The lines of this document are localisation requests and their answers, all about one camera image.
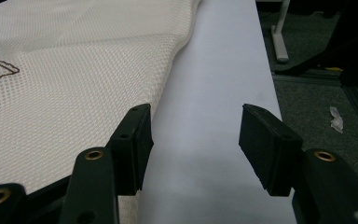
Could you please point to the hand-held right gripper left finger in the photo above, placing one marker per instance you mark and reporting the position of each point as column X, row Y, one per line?
column 130, row 149

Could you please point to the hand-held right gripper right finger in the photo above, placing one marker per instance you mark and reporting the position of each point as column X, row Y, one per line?
column 267, row 146

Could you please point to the white mesh laundry bag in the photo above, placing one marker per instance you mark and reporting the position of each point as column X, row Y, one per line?
column 74, row 93

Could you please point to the white foam board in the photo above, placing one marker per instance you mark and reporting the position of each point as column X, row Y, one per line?
column 217, row 93

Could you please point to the crumpled white paper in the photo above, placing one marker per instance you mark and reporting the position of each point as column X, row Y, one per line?
column 336, row 119

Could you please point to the small yellow object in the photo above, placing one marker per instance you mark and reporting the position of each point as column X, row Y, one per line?
column 334, row 69

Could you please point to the black stand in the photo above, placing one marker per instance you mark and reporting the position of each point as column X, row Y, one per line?
column 354, row 37

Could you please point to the white desk frame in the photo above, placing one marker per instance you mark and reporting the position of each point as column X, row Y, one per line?
column 279, row 40

